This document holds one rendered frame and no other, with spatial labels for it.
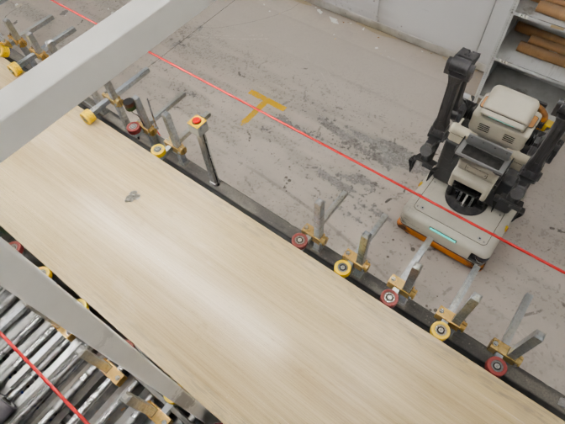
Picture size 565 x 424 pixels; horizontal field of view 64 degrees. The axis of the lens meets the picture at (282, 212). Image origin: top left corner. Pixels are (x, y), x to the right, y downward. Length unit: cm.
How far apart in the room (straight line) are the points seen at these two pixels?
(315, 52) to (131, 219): 275
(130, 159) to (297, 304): 127
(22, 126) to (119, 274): 170
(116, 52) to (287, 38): 411
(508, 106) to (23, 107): 198
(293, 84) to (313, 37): 68
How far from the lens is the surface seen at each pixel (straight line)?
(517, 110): 227
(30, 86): 66
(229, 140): 383
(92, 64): 67
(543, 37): 415
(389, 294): 211
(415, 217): 309
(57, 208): 265
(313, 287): 209
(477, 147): 249
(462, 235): 308
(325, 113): 398
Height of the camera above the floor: 283
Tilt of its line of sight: 58 degrees down
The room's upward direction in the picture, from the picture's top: 6 degrees counter-clockwise
